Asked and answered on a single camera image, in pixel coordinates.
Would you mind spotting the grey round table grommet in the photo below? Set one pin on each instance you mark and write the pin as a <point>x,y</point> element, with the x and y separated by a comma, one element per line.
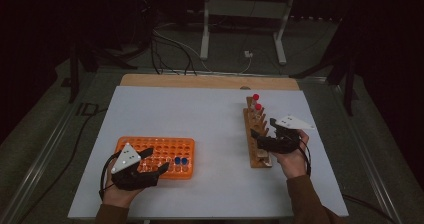
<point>245,87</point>

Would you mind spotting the wooden test tube rack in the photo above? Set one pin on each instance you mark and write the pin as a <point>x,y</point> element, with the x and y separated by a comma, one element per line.
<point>256,157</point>

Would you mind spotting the metal frame rail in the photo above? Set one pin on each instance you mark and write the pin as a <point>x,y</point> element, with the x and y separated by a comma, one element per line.
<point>43,154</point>
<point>363,147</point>

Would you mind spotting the white table mat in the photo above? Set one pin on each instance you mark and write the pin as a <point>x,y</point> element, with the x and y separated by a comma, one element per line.
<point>206,117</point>

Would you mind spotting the orange plastic test tube rack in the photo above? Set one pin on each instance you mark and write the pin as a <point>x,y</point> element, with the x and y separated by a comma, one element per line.
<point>166,147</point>

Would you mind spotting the person's right hand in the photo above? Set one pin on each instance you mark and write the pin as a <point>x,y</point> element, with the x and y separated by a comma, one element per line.
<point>293,165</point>

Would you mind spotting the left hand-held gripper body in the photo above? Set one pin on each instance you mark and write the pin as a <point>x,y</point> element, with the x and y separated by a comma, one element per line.
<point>126,159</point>

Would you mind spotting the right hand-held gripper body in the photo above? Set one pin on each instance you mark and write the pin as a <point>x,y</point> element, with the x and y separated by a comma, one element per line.
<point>283,142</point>

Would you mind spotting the white plug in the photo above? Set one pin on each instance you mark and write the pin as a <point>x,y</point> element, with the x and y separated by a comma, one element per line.
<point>248,54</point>

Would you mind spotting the person's left hand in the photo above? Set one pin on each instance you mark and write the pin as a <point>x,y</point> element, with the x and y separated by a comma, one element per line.
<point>121,197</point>

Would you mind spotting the white metal stand frame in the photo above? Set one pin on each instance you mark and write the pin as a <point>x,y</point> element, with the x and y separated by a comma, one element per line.
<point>205,34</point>

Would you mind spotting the blue-capped test tube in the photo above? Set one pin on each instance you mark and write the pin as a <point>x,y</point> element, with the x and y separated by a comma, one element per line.
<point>177,160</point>
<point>184,161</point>

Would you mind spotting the black tripod stand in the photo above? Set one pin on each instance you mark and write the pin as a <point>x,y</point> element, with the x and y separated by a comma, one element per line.
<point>349,90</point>
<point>74,77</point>

